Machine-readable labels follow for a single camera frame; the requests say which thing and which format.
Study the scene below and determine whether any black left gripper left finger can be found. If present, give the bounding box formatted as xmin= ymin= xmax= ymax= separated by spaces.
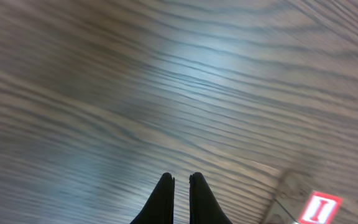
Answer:
xmin=131 ymin=172 xmax=175 ymax=224

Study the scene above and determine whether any red I letter block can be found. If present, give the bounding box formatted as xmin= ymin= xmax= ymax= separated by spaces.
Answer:
xmin=261 ymin=169 xmax=344 ymax=224

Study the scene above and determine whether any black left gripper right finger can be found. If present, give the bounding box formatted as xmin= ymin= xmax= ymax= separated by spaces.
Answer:
xmin=189 ymin=172 xmax=232 ymax=224

